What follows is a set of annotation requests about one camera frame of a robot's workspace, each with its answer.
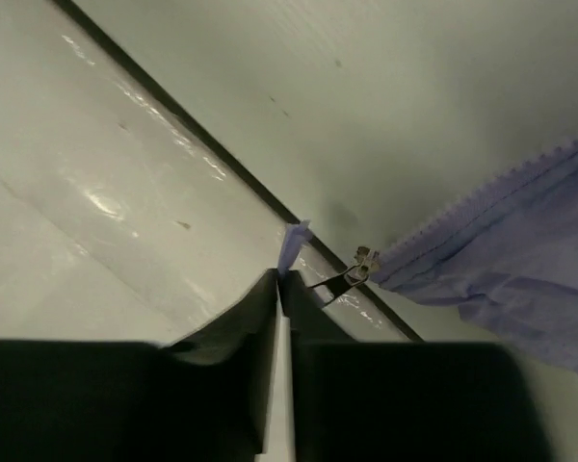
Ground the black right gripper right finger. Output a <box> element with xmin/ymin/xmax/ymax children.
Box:
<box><xmin>281</xmin><ymin>271</ymin><xmax>555</xmax><ymax>461</ymax></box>

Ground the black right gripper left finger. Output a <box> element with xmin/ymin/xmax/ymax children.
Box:
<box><xmin>0</xmin><ymin>269</ymin><xmax>277</xmax><ymax>461</ymax></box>

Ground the lavender zip jacket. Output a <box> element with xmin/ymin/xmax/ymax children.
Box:
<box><xmin>276</xmin><ymin>129</ymin><xmax>578</xmax><ymax>381</ymax></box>

